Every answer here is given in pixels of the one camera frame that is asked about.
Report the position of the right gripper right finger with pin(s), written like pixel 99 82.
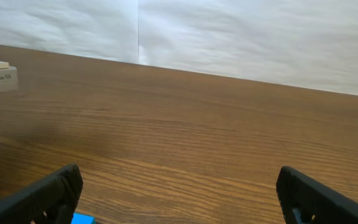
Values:
pixel 315 199

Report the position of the blue cube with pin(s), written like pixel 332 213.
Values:
pixel 82 219

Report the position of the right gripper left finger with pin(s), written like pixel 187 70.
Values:
pixel 42 196

